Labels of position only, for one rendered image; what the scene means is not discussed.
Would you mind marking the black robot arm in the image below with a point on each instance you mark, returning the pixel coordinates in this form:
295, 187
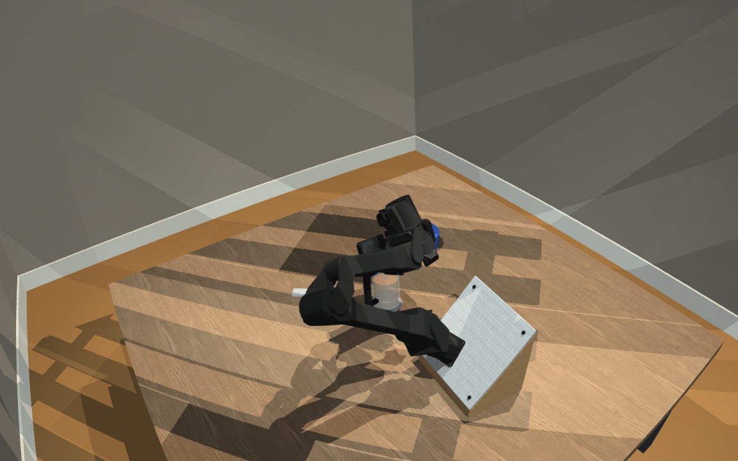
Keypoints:
422, 332

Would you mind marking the french press coffee maker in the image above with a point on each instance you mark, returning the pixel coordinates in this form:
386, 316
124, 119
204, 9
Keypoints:
385, 291

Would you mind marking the blue short cylinder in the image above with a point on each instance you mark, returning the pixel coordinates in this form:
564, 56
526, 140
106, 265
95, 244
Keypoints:
436, 233

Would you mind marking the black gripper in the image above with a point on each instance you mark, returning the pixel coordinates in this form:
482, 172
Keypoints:
377, 243

